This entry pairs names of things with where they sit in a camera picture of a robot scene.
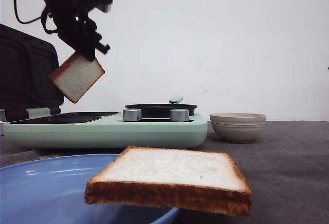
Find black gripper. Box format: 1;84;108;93
42;2;111;62

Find white bread slice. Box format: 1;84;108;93
84;146;252;216
49;52;105;103

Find breakfast maker hinged lid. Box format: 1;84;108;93
1;25;64;122

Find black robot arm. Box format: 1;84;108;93
41;0;113;62

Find mint green breakfast maker base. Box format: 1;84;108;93
3;111;208;149

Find left silver control knob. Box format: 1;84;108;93
122;108;142;122

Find silver control knob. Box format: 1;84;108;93
170;109;190;122
122;108;142;122

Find right silver control knob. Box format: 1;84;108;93
170;109;190;122

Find blue plastic plate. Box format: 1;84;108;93
1;154;179;223

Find beige ribbed bowl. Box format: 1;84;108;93
209;113;267;143

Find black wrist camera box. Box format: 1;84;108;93
78;0;113;13

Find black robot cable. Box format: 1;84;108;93
9;0;60;35

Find black frying pan green handle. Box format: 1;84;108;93
125;95;197;118

